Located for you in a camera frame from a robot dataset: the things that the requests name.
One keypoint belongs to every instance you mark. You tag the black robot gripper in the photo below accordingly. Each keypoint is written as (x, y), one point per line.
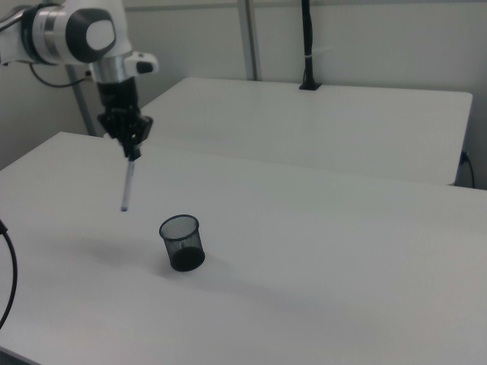
(116, 95)

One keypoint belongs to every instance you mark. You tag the blue capped white marker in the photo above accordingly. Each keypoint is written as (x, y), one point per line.
(128, 182)

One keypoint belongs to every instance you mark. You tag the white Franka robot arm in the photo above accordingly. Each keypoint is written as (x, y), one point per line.
(76, 34)

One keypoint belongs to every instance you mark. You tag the black mesh pen cup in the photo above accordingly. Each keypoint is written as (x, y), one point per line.
(182, 243)

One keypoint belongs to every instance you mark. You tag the grey partition post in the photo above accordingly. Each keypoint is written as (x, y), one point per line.
(251, 38)

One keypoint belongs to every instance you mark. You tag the black camera stand pole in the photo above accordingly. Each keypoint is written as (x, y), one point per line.
(309, 45)

